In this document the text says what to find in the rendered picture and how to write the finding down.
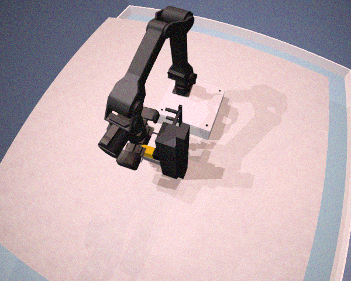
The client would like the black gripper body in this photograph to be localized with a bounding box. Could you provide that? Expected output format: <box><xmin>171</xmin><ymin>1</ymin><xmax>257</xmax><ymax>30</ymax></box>
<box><xmin>116</xmin><ymin>107</ymin><xmax>160</xmax><ymax>171</ymax></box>

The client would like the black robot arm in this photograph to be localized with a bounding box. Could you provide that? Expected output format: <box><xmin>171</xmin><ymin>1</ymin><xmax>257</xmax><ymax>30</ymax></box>
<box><xmin>98</xmin><ymin>6</ymin><xmax>197</xmax><ymax>159</ymax></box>

